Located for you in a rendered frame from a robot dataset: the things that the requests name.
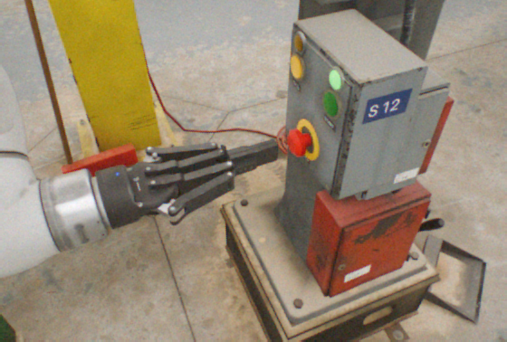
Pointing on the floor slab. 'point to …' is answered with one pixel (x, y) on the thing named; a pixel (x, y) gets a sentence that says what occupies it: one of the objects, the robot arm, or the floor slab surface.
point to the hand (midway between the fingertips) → (253, 156)
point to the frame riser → (381, 309)
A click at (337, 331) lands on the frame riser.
